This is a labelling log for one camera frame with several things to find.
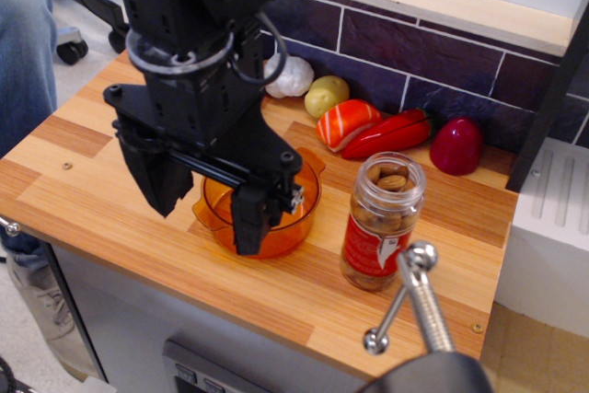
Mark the yellow toy potato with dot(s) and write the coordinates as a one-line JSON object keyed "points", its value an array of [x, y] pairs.
{"points": [[325, 93]]}

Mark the toy salmon sushi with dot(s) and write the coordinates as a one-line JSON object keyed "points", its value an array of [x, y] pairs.
{"points": [[344, 122]]}

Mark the orange transparent plastic pot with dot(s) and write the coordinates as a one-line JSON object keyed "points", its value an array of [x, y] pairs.
{"points": [[288, 229]]}

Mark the white toy garlic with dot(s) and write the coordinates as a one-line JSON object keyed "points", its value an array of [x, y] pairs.
{"points": [[295, 79]]}

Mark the black clamp body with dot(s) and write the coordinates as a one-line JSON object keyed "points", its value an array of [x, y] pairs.
{"points": [[434, 372]]}

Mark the metal clamp screw handle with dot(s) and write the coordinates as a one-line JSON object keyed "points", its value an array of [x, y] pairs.
{"points": [[414, 265]]}

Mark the clear almond jar red label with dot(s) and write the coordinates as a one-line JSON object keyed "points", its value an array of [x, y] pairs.
{"points": [[386, 203]]}

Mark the grey sneaker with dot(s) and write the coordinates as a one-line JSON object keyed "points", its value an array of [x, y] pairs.
{"points": [[42, 295]]}

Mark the black vertical post right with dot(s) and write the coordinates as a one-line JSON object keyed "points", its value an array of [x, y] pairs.
{"points": [[550, 105]]}

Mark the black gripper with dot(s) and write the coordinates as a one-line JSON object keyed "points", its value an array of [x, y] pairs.
{"points": [[192, 117]]}

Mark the white ribbed appliance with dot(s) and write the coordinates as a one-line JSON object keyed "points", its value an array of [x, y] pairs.
{"points": [[544, 274]]}

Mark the dark red toy egg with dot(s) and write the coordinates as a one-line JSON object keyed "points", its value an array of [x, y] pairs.
{"points": [[457, 148]]}

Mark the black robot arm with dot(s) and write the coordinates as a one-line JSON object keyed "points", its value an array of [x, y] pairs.
{"points": [[197, 30]]}

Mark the small metal knob left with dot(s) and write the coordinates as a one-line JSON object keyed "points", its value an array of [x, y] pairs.
{"points": [[11, 228]]}

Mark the grey control panel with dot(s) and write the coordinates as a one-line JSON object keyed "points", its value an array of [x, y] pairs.
{"points": [[187, 371]]}

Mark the person leg in jeans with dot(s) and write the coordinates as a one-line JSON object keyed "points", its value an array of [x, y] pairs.
{"points": [[28, 90]]}

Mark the black office chair base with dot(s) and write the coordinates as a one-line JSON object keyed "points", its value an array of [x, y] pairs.
{"points": [[87, 2]]}

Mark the red toy chili pepper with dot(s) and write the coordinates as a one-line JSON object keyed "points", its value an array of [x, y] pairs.
{"points": [[404, 130]]}

